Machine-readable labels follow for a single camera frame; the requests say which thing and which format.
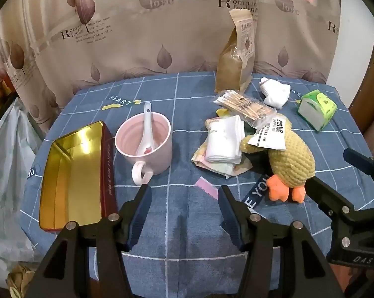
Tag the yellow plush duck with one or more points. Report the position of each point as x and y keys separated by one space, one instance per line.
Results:
x=294 y=161

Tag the translucent plastic bag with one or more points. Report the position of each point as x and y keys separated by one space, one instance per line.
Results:
x=9 y=167

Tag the green tissue pack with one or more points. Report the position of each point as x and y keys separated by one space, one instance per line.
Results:
x=317 y=111

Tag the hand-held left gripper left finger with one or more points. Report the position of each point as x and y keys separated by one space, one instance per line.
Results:
x=140 y=215

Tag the pink mug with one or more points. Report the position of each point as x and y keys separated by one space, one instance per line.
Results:
x=155 y=155

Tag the white socks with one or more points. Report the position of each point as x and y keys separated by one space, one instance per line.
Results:
x=224 y=142

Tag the clear packet of wooden sticks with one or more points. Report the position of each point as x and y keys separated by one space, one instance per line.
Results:
x=242 y=104

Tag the brown kraft paper bag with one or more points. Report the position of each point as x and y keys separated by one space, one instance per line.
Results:
x=233 y=59

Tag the blue checked tablecloth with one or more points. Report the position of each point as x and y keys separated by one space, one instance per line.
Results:
x=190 y=115

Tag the white ceramic spoon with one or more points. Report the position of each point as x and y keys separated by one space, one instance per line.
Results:
x=146 y=130

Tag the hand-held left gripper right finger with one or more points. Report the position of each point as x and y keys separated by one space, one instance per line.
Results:
x=229 y=215

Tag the folded white socks pack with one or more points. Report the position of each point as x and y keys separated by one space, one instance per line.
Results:
x=224 y=169

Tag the brown crumpled cloth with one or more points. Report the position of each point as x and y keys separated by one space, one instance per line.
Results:
x=19 y=281

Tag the gold tin box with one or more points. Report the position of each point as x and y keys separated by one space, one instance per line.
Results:
x=68 y=173

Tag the crumpled white sock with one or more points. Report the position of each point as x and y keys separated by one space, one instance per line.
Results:
x=275 y=93

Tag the brown wooden door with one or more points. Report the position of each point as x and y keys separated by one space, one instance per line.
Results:
x=370 y=99

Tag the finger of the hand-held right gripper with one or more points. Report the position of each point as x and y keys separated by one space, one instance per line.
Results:
x=360 y=159
x=325 y=197

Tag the white labelled packet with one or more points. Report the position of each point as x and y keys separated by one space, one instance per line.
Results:
x=270 y=136

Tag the beige leaf-print curtain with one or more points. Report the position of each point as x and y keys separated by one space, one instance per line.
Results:
x=128 y=43

